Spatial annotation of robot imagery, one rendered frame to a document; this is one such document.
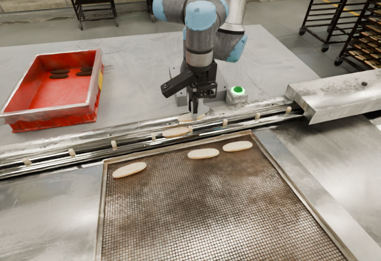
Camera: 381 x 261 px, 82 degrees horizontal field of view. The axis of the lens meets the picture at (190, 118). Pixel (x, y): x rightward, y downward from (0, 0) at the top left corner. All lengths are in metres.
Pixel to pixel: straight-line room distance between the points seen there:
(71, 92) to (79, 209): 0.67
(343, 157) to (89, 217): 0.84
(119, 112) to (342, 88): 0.94
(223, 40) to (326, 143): 0.56
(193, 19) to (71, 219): 0.57
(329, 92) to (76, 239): 0.98
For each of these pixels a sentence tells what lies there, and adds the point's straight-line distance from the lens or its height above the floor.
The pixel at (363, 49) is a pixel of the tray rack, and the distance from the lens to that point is 3.25.
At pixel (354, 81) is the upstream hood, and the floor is 0.92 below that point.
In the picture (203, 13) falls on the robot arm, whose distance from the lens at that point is 0.56.
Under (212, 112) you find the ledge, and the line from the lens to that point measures 0.90.
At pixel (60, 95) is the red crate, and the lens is 1.20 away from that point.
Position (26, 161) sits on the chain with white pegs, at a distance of 0.91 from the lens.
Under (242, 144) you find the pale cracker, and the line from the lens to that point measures 0.73.
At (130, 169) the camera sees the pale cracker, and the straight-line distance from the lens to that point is 0.68.
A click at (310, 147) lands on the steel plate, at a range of 0.94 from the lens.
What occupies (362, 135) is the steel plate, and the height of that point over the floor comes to 0.82.
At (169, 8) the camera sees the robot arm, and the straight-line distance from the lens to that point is 0.71.
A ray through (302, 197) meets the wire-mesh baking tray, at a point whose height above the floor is 0.94.
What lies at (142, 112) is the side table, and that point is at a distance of 0.98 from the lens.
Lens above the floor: 1.46
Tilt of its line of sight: 44 degrees down
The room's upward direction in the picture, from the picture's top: straight up
